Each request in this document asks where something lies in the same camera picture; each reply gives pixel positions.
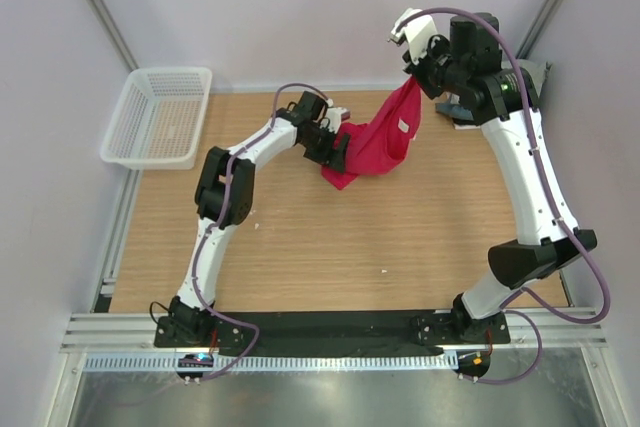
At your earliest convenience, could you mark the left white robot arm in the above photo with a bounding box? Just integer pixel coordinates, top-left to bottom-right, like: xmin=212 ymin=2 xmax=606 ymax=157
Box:
xmin=154 ymin=90 xmax=350 ymax=347

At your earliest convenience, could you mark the red t-shirt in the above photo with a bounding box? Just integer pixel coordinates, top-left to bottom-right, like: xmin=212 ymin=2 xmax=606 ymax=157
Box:
xmin=321 ymin=77 xmax=422 ymax=190

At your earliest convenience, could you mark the aluminium frame rail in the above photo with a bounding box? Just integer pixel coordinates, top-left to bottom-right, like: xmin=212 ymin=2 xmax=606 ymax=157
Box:
xmin=62 ymin=307 xmax=606 ymax=358

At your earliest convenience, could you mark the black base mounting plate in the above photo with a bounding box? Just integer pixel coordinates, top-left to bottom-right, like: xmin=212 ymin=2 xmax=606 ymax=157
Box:
xmin=153 ymin=310 xmax=511 ymax=350

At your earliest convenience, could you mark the dark blue folded t-shirt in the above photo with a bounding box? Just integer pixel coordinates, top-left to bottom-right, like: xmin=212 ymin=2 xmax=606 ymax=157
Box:
xmin=435 ymin=94 xmax=479 ymax=130

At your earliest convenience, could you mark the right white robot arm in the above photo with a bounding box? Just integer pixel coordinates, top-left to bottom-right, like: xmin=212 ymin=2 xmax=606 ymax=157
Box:
xmin=390 ymin=9 xmax=597 ymax=343

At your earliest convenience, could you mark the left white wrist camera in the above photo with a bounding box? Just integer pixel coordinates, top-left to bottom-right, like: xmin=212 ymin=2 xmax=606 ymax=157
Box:
xmin=320 ymin=99 xmax=351 ymax=132

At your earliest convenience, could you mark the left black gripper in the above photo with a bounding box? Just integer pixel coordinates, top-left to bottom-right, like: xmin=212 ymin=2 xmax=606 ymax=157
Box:
xmin=301 ymin=123 xmax=350 ymax=174

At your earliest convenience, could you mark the grey folded t-shirt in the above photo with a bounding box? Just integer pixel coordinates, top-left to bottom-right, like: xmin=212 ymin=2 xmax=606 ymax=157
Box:
xmin=518 ymin=59 xmax=553 ymax=96

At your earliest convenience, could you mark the white plastic basket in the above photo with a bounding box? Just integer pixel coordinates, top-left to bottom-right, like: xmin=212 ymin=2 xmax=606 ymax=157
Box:
xmin=100 ymin=67 xmax=212 ymax=170

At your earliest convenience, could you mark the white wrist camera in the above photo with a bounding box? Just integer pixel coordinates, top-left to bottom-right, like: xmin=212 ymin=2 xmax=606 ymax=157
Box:
xmin=320 ymin=99 xmax=351 ymax=132
xmin=389 ymin=8 xmax=438 ymax=64

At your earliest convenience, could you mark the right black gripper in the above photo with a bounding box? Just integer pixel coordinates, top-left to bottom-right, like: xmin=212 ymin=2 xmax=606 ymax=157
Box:
xmin=402 ymin=32 xmax=467 ymax=101

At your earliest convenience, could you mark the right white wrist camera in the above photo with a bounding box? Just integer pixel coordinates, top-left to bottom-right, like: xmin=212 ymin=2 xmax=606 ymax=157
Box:
xmin=389 ymin=8 xmax=438 ymax=64

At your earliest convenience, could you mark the left aluminium corner post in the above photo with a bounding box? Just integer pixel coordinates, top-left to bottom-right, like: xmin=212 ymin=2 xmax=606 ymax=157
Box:
xmin=86 ymin=0 xmax=139 ymax=72

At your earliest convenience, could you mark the white slotted cable duct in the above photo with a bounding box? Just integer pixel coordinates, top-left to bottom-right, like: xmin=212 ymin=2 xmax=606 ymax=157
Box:
xmin=84 ymin=351 xmax=458 ymax=373

